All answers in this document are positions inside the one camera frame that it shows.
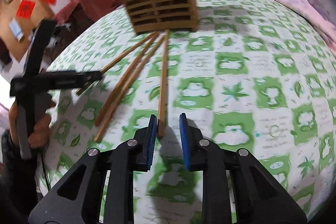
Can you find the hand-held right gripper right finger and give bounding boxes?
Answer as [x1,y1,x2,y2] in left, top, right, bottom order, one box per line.
[179,113,308,224]

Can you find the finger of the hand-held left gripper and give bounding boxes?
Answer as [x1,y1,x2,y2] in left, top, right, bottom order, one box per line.
[52,70,103,89]

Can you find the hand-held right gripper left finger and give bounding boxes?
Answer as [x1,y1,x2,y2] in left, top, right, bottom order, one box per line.
[28,114,158,224]

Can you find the wooden chopstick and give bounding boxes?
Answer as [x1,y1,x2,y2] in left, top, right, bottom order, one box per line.
[94,34,162,127]
[94,39,165,143]
[76,32,159,95]
[157,29,170,138]

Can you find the person's left forearm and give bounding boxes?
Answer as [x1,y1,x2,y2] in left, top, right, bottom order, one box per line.
[0,130,40,224]

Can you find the person's left hand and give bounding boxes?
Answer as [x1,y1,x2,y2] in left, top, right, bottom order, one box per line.
[9,97,57,149]

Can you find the red square paper decoration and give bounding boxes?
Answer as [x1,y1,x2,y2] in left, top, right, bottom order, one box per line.
[16,0,36,19]

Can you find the green patterned tablecloth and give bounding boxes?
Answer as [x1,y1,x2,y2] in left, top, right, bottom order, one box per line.
[34,0,336,224]

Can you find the red cloth covered cabinet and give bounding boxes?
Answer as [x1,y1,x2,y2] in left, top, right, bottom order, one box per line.
[55,0,124,28]

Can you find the pink floral cloth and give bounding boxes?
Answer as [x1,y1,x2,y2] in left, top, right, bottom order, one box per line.
[270,0,336,52]

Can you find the wooden wall board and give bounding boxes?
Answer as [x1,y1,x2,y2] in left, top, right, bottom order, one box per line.
[0,0,56,62]

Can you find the black cable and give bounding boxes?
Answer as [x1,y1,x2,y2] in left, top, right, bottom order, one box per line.
[39,152,51,191]

